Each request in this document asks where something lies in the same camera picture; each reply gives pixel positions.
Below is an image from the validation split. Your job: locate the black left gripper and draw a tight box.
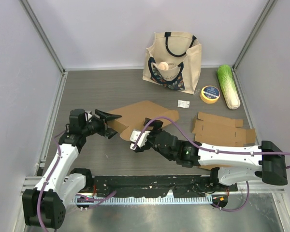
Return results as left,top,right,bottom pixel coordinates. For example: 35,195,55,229
82,110,122,139

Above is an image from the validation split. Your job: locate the large cardboard box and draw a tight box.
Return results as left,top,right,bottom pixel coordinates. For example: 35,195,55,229
108,101,179,141

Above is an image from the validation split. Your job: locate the small cardboard box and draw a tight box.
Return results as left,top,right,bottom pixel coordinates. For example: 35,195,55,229
191,111,256,170

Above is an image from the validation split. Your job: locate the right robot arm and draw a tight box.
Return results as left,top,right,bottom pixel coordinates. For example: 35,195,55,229
130,117,288,191

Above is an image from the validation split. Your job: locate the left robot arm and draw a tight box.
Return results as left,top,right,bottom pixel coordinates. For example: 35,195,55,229
22,109,121,232

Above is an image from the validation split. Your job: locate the small white packet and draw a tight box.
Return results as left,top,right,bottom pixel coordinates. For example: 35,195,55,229
177,100,190,108

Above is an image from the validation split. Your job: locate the wooden ball in bag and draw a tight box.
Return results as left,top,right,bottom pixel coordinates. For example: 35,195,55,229
158,61,169,71

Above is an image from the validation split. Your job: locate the yellow tape roll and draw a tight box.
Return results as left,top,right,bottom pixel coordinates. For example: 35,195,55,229
200,86,220,104

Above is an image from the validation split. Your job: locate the beige canvas tote bag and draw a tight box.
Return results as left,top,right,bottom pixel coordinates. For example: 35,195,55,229
143,31,202,94

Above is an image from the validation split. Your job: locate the green plush cabbage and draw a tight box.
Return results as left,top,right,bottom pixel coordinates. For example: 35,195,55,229
217,64,241,110

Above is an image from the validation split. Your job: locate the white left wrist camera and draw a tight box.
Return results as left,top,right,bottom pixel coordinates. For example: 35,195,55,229
85,111,93,122

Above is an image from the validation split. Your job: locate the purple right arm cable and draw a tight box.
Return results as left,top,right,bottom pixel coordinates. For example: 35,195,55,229
134,116,290,213

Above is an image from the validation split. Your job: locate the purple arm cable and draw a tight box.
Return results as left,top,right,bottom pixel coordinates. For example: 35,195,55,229
36,130,117,232
134,116,290,213

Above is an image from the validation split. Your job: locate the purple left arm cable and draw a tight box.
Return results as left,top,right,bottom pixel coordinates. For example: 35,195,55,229
36,130,117,232

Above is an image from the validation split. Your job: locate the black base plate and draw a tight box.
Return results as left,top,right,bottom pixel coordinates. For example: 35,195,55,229
92,174,238,198

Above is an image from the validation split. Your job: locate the white slotted cable duct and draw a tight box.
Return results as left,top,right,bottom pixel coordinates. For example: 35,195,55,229
70,195,213,205

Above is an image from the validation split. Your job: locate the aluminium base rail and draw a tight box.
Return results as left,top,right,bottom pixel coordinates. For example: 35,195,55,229
20,173,285,196

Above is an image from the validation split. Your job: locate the left aluminium frame post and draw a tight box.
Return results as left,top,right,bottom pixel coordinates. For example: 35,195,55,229
19,0,65,73

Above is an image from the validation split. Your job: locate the aluminium frame post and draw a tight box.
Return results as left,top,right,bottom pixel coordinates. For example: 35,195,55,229
19,0,65,73
232,0,277,71

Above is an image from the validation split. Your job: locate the right aluminium frame post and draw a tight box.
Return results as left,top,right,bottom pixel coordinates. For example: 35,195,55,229
232,0,277,71

